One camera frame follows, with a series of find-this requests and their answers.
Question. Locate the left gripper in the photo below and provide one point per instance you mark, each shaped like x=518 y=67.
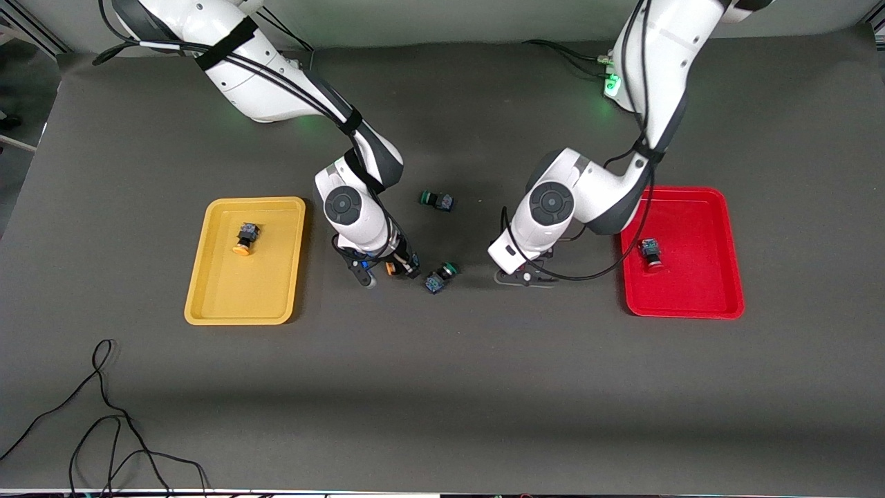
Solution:
x=549 y=253

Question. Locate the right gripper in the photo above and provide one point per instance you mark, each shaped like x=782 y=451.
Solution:
x=404 y=254

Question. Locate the yellow push button switch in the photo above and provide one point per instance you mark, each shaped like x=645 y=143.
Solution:
x=390 y=268
x=247 y=232

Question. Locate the red push button switch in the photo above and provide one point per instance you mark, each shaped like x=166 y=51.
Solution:
x=650 y=247

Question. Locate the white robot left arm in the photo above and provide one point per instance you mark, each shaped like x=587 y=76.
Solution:
x=657 y=55

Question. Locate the yellow plastic tray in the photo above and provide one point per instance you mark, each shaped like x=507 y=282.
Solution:
x=269 y=277

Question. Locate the red plastic tray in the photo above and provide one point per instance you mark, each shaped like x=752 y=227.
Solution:
x=698 y=277

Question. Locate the white bar beside table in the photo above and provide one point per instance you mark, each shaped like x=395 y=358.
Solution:
x=17 y=143

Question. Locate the green push button switch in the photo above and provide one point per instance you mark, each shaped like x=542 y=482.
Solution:
x=435 y=282
x=442 y=203

